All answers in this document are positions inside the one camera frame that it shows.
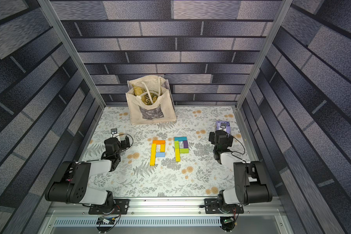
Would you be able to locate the purple block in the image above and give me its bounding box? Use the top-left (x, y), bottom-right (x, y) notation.
top-left (183, 140), bottom-right (189, 149)

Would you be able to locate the lime green block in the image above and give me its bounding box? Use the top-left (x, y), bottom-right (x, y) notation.
top-left (179, 148), bottom-right (189, 154)

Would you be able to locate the long yellow block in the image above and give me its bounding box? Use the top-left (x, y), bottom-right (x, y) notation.
top-left (150, 153), bottom-right (156, 166)

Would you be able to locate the orange long block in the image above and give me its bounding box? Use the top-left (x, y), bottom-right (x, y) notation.
top-left (153, 140), bottom-right (166, 145)

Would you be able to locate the teal block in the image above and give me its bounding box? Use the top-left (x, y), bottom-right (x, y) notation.
top-left (174, 136), bottom-right (187, 141)

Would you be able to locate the light blue block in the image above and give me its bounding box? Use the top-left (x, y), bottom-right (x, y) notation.
top-left (156, 152), bottom-right (165, 158)

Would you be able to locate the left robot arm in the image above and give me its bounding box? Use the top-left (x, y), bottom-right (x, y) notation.
top-left (45, 134), bottom-right (134, 205)

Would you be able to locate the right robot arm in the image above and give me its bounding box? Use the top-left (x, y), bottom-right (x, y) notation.
top-left (205, 130), bottom-right (273, 214)

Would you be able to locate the purple tissue pack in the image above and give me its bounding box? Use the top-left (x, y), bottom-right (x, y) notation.
top-left (216, 121), bottom-right (231, 134)

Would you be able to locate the beige canvas tote bag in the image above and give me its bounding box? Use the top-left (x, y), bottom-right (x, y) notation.
top-left (126, 75), bottom-right (176, 125)

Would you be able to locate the left circuit board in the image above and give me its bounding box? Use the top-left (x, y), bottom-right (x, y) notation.
top-left (97, 216), bottom-right (116, 226)

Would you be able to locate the circuit board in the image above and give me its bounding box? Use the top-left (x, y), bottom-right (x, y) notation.
top-left (97, 216), bottom-right (116, 226)
top-left (220, 217), bottom-right (236, 225)

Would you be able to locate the right circuit board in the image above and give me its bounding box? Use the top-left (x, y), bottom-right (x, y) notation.
top-left (220, 217), bottom-right (236, 225)

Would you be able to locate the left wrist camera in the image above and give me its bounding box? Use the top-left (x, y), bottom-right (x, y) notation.
top-left (111, 128), bottom-right (118, 137)

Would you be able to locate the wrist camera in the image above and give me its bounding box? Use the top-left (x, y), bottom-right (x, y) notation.
top-left (219, 123), bottom-right (227, 131)
top-left (111, 128), bottom-right (118, 137)

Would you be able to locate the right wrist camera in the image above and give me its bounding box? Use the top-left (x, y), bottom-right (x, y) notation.
top-left (219, 123), bottom-right (227, 131)

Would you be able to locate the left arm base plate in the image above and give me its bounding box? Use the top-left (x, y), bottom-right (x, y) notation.
top-left (88, 199), bottom-right (130, 215)

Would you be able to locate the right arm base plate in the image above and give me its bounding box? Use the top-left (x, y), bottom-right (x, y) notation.
top-left (200, 199), bottom-right (244, 215)

